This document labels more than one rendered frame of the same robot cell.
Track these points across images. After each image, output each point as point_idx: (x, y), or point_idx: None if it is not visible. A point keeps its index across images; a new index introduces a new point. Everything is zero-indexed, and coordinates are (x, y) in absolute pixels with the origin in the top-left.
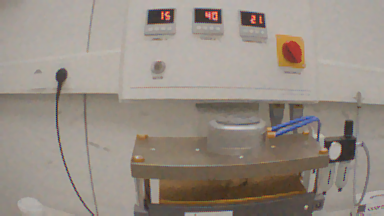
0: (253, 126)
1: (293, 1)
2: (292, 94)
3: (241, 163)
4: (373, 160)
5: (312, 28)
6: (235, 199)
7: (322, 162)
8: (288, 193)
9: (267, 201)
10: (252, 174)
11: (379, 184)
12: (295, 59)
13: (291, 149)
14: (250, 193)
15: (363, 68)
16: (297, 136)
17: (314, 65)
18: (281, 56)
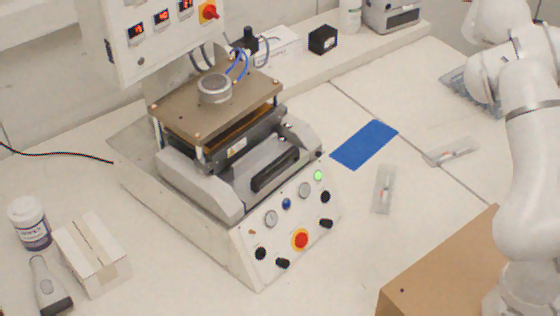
0: (229, 85)
1: None
2: (209, 36)
3: (241, 110)
4: (228, 10)
5: None
6: (241, 128)
7: (279, 89)
8: (264, 112)
9: (259, 123)
10: (247, 113)
11: (241, 26)
12: (215, 18)
13: (247, 84)
14: (241, 119)
15: None
16: (229, 64)
17: (222, 10)
18: (202, 18)
